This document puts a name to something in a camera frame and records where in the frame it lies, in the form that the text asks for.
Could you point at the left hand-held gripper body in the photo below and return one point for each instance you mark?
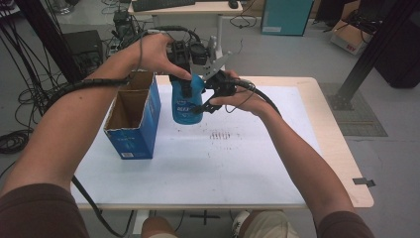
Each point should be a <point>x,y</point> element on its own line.
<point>181,54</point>

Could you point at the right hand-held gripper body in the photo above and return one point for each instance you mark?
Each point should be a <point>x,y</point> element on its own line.
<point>221,84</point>

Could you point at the blue liquid bottle white cap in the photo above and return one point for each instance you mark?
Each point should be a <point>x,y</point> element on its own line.
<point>181,112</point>

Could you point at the blue cardboard box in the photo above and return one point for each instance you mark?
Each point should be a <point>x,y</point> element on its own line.
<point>138,139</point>

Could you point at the person's left hand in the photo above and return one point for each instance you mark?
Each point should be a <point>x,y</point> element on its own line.
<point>153,54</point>

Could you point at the person's right hand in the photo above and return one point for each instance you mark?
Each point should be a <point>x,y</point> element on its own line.
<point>247,99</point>

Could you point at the black keyboard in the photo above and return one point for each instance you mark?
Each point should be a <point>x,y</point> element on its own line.
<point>161,4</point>

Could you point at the white-legged wooden desk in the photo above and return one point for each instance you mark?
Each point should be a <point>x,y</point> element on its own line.
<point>211,6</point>

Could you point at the white paper sheet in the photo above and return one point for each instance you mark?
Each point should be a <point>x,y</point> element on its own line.
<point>214,165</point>

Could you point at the dark computer tower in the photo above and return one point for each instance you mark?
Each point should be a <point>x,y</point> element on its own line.
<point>124,23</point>

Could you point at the black computer mouse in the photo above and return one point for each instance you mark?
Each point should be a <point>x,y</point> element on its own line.
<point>233,4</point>

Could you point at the teal cabinet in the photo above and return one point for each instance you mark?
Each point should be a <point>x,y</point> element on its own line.
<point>285,16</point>

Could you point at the person's white shoe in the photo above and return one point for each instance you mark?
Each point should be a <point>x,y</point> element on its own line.
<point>239,223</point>

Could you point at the light wooden table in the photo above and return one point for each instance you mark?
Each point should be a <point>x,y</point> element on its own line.
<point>333,142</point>

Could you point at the black metal pillar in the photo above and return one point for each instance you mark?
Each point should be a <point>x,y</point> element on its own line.
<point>49,36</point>

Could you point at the person's beige shorts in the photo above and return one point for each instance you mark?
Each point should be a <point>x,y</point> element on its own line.
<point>270,226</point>

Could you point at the brown cardboard box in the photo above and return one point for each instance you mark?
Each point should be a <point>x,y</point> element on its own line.
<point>350,38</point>

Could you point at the grey grid floor mat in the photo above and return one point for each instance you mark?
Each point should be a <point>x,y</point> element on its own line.
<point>360,122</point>

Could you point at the black slanted metal stand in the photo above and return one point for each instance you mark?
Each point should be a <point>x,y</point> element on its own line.
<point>379,44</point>

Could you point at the grey tape piece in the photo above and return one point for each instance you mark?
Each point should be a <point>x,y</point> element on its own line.
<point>361,181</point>

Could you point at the black cabinet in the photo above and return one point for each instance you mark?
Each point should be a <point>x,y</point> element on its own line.
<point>401,56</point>

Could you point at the person's left brown sleeve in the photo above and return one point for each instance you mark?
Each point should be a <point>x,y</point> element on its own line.
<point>39,214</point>

